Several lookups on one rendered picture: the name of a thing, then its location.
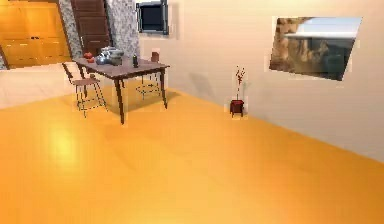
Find silver kettle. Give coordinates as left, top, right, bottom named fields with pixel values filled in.
left=95, top=54, right=110, bottom=66

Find grey pot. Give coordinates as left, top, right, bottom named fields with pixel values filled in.
left=108, top=49, right=125, bottom=67

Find orange wooden cupboard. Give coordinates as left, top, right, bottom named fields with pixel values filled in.
left=0, top=0, right=72, bottom=70

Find red potted twig plant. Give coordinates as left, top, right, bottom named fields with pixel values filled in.
left=229, top=65, right=248, bottom=118

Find dark brown room door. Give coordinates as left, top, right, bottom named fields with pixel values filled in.
left=70, top=0, right=113, bottom=58

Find brown metal-legged chair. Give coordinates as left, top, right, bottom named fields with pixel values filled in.
left=61, top=62, right=109, bottom=118
left=135, top=50, right=163, bottom=100

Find framed landscape picture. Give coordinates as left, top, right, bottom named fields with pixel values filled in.
left=268, top=16, right=363, bottom=82

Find dark brown dining table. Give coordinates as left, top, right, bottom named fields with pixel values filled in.
left=73, top=55, right=171, bottom=125

